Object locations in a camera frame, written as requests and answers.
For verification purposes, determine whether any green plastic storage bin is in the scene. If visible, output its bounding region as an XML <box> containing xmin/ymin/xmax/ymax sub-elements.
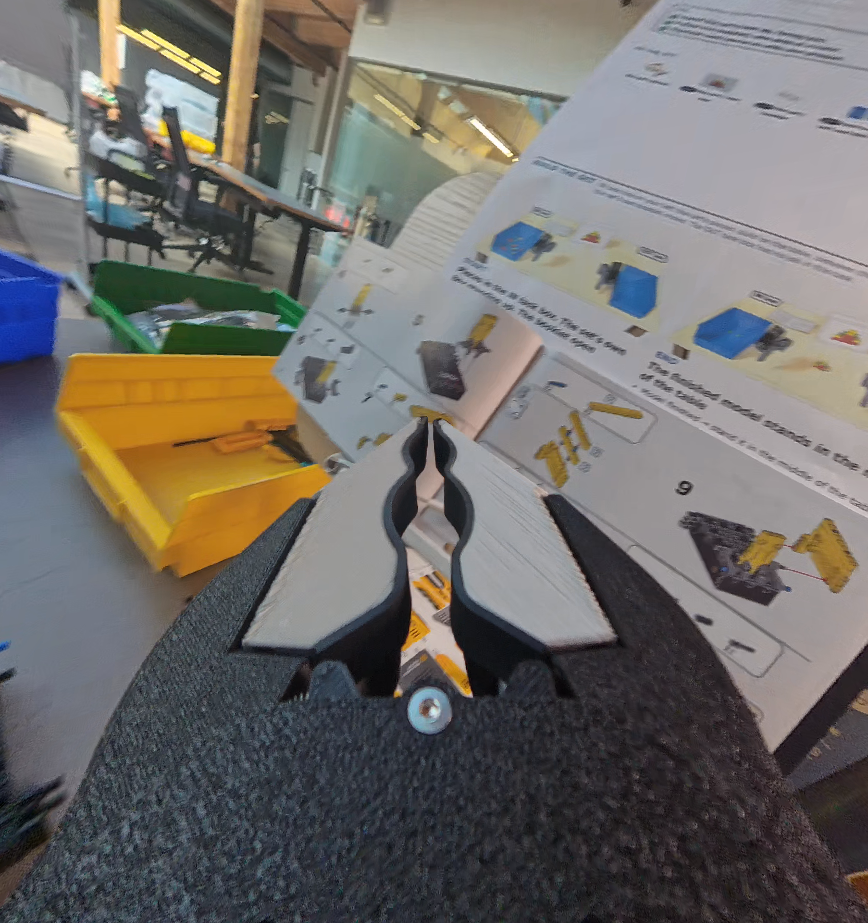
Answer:
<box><xmin>90</xmin><ymin>260</ymin><xmax>307</xmax><ymax>356</ymax></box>

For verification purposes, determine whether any yellow plastic storage bin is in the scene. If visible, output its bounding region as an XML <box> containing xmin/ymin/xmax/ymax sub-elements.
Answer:
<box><xmin>54</xmin><ymin>352</ymin><xmax>332</xmax><ymax>578</ymax></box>

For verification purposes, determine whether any blue plastic storage bin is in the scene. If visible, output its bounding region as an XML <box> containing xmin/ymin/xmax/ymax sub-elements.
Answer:
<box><xmin>0</xmin><ymin>238</ymin><xmax>63</xmax><ymax>372</ymax></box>

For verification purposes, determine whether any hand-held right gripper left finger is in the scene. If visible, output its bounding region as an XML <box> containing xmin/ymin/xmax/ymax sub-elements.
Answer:
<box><xmin>241</xmin><ymin>417</ymin><xmax>430</xmax><ymax>658</ymax></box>

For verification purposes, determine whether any black office chair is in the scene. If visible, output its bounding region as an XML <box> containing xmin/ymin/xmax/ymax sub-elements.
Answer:
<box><xmin>160</xmin><ymin>107</ymin><xmax>262</xmax><ymax>278</ymax></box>

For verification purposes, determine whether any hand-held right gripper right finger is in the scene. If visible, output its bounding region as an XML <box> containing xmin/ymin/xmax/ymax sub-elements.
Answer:
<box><xmin>433</xmin><ymin>423</ymin><xmax>619</xmax><ymax>654</ymax></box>

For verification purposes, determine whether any long wooden desk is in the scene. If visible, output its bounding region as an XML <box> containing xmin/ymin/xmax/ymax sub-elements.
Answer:
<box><xmin>182</xmin><ymin>155</ymin><xmax>352</xmax><ymax>304</ymax></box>

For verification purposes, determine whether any printed task sheet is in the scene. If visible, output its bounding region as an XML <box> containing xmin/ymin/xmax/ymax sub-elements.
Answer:
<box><xmin>445</xmin><ymin>0</ymin><xmax>868</xmax><ymax>506</ymax></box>

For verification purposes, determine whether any lego instruction booklet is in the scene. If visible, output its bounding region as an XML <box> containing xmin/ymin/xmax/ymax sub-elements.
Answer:
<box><xmin>272</xmin><ymin>169</ymin><xmax>868</xmax><ymax>751</ymax></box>

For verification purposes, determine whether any black lego base assembly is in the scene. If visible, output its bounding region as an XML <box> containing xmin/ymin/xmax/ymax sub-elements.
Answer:
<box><xmin>0</xmin><ymin>640</ymin><xmax>67</xmax><ymax>877</ymax></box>

